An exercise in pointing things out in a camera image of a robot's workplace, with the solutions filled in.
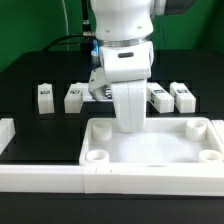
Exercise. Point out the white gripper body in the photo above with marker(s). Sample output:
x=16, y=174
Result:
x=127, y=70

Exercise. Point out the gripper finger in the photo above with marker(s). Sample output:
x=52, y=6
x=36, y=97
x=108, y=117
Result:
x=97, y=79

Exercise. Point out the white desk top tray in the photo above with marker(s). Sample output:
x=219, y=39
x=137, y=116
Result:
x=161, y=141

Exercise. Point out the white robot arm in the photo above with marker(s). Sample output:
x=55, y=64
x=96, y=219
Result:
x=123, y=31

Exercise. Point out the white right fence block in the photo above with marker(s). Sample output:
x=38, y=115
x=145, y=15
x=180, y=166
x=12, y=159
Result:
x=219, y=127

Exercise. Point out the white front fence bar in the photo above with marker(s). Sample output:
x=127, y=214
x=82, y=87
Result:
x=193, y=180

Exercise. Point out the white marker base plate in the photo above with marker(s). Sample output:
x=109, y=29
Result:
x=86, y=95

